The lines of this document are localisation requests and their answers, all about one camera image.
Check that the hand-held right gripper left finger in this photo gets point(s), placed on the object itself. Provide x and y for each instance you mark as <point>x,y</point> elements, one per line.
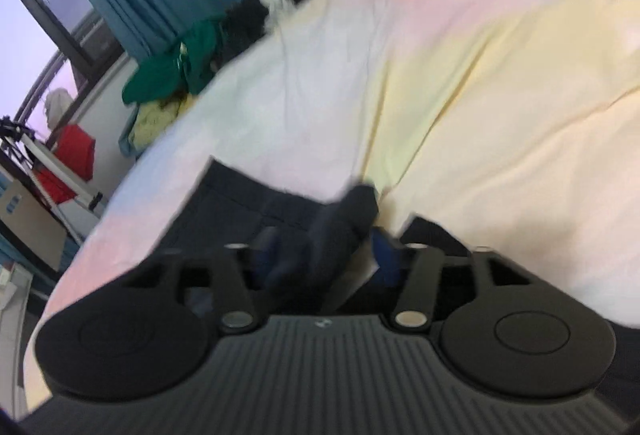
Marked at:
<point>266,260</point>

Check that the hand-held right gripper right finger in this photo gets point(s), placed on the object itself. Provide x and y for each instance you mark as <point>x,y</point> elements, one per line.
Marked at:
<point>385,257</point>

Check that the black fleece pants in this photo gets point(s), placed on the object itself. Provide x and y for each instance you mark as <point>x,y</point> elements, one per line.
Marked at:
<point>240,205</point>

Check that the dark clothes pile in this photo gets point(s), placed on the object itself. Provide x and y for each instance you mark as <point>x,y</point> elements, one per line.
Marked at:
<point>245,30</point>

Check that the yellow garment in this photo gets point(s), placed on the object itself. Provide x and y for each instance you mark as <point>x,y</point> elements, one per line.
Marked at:
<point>155,120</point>

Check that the pastel patchwork bed sheet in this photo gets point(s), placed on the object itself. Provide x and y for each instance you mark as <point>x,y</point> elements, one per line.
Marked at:
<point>450,90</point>

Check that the light blue garment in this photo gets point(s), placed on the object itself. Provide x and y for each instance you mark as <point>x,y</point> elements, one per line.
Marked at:
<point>127,137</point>

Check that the green sweatshirt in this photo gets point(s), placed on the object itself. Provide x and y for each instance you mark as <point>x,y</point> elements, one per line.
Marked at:
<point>195,55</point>

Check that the red cloth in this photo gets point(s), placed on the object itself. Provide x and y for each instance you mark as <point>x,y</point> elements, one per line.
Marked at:
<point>75,150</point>

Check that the white rounded object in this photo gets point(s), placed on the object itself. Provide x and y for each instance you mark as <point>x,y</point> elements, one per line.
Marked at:
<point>57,105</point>

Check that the dark framed window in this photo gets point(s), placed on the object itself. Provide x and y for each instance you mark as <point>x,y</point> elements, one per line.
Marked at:
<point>20,25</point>

